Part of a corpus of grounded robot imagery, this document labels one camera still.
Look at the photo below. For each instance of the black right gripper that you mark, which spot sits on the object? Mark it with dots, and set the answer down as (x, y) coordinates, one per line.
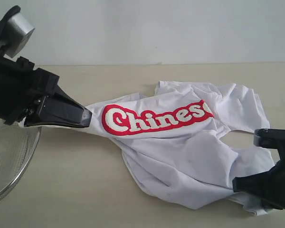
(268, 186)

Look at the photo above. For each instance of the white t-shirt with red logo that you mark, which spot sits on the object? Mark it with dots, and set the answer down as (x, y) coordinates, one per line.
(171, 142)

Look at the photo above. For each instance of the round wire mesh basket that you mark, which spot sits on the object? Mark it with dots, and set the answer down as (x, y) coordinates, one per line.
(17, 147)

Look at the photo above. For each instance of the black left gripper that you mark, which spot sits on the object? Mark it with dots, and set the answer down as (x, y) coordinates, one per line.
(21, 85)

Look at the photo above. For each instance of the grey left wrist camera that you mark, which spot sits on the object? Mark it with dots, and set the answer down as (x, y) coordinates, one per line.
(16, 33)

